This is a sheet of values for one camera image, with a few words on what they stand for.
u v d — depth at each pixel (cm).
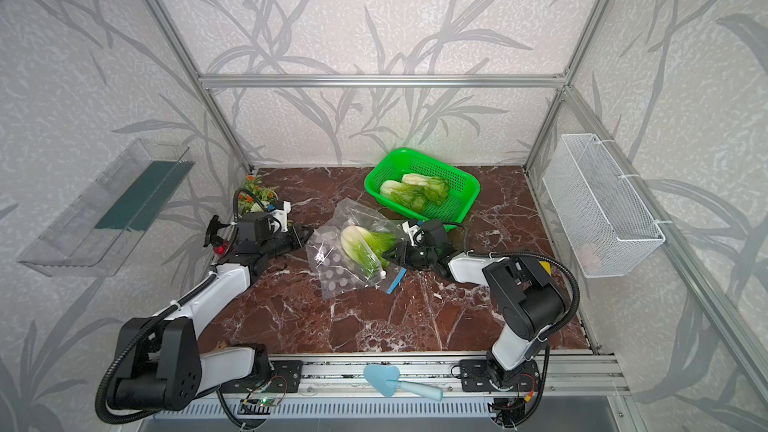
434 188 102
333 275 89
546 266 47
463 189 109
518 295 47
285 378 72
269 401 71
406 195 99
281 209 80
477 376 73
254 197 77
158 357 45
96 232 64
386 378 74
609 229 61
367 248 88
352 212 100
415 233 84
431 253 74
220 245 86
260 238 68
